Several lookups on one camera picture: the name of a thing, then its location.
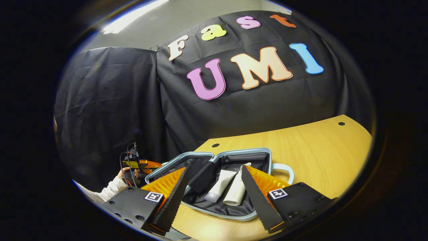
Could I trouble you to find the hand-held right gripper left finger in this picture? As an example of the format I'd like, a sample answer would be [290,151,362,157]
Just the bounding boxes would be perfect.
[103,167,189,236]

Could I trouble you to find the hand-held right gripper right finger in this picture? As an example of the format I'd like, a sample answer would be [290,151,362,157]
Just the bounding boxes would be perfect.
[241,165,338,235]

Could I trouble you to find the white pump bottle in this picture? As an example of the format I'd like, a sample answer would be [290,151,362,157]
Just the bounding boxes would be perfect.
[223,162,252,206]

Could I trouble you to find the white squeeze tube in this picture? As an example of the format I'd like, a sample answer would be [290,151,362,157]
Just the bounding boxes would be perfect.
[204,169,237,203]

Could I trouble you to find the light blue suitcase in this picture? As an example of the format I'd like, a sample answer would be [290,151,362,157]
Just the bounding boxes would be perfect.
[144,148,295,222]

